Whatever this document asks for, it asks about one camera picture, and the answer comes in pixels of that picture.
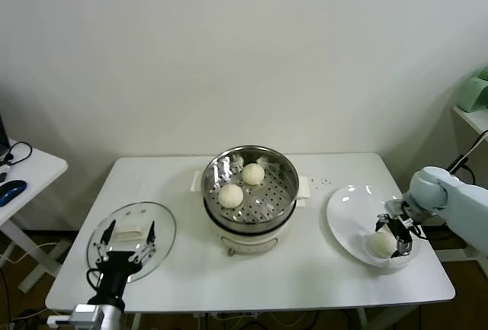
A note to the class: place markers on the white folding side table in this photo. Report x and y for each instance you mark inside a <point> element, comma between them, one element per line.
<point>42,170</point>

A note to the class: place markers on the white table leg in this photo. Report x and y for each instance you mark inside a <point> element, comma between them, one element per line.
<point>135,322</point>
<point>363,318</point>

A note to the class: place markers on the white electric pot base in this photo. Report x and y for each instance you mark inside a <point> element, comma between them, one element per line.
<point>248,240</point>

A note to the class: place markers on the light blue right robot arm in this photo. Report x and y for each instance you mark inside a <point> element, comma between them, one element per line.
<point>457,200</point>

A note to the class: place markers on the round glass pot lid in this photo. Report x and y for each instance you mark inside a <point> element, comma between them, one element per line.
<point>126,212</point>

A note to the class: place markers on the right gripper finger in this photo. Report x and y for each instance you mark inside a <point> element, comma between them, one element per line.
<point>405,248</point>
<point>382,221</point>

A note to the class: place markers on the stainless steel steamer basket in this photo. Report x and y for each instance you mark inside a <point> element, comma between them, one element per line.
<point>228,215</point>

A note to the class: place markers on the white round plate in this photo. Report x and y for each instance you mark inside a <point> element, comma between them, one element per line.
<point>350,219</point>

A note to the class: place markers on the small black adapter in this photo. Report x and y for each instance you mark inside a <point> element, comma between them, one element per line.
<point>3,177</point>

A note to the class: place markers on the pale green appliance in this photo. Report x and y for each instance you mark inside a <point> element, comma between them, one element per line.
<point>470,93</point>

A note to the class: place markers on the blue computer mouse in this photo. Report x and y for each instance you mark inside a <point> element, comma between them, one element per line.
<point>11,191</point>

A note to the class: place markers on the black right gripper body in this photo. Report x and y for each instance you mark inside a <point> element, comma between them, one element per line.
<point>402,229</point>

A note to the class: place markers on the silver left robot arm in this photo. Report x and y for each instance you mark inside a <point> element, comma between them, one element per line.
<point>101,316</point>

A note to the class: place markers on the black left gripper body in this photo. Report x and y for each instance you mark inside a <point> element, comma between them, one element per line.
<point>114,265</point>

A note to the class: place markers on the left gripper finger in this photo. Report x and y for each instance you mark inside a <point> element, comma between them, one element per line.
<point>151,234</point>
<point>110,232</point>

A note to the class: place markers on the white steamed baozi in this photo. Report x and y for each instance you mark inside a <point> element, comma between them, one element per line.
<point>252,174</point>
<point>231,196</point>
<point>381,245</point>

